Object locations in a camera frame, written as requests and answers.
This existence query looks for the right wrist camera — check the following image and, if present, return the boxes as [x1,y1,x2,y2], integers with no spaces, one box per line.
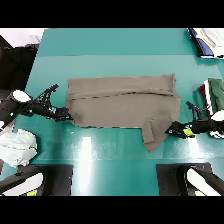
[185,100,210,122]

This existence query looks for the white folded garment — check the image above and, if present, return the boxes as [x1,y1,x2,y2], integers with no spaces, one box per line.
[199,28,224,57]

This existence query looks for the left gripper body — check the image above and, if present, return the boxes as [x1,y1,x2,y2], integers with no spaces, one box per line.
[54,106,74,123]

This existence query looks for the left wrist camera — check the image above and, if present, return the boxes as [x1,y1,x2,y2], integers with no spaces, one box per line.
[34,83,60,105]

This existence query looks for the brown shirt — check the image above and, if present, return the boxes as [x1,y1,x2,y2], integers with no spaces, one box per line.
[65,73,182,153]

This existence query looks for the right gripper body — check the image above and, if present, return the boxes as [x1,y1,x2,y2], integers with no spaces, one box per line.
[165,120,188,140]

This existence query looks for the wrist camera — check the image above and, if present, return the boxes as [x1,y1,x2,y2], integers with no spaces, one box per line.
[34,83,60,105]
[185,100,210,122]

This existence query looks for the navy garment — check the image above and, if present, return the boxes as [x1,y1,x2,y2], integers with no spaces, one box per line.
[187,28,224,60]

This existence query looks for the red garment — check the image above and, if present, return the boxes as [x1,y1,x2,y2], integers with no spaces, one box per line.
[199,84,208,102]

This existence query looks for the green garment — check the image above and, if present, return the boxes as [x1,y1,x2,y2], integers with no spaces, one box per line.
[207,77,224,114]

